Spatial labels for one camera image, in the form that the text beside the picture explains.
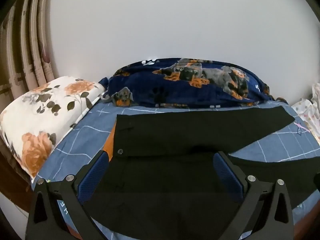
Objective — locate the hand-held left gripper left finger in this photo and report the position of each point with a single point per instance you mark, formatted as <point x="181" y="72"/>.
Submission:
<point x="92" y="177"/>

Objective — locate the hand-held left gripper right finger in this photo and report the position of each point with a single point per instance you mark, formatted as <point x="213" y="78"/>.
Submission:
<point x="227" y="175"/>

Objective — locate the black pants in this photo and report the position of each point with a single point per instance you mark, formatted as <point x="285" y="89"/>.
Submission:
<point x="162" y="135"/>

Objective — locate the blue checked bedsheet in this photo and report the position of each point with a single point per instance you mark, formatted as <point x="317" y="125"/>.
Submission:
<point x="275" y="145"/>

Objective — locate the white floral pillow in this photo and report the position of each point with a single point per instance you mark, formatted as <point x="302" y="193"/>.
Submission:
<point x="37" y="120"/>

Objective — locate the white dotted cloth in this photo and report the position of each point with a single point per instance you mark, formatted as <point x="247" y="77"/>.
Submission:
<point x="310" y="112"/>

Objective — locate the navy dog print blanket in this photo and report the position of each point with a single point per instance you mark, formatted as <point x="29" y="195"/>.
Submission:
<point x="150" y="85"/>

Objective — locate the beige floral curtain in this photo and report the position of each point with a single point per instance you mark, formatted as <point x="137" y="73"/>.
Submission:
<point x="32" y="55"/>

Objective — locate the brown wooden bed frame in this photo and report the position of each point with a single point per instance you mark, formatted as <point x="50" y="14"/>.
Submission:
<point x="12" y="180"/>

